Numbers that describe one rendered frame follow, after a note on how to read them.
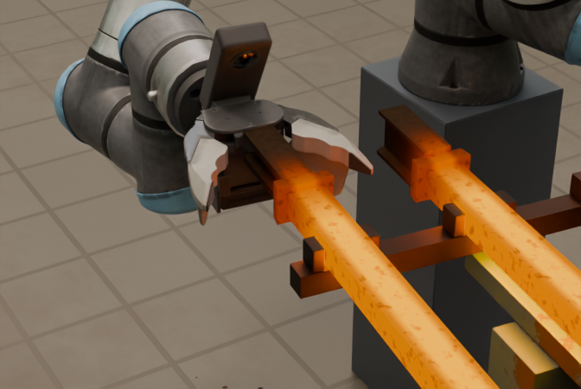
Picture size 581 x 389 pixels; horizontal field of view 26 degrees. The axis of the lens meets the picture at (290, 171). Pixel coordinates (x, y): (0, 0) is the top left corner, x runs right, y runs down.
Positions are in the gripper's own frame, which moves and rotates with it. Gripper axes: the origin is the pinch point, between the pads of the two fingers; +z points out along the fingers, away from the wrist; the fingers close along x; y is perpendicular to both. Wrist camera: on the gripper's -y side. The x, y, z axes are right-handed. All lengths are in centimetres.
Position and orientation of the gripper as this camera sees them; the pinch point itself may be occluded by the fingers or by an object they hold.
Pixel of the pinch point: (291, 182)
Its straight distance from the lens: 102.5
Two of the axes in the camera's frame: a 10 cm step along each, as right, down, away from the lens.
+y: 0.0, 8.6, 5.1
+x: -9.2, 2.0, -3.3
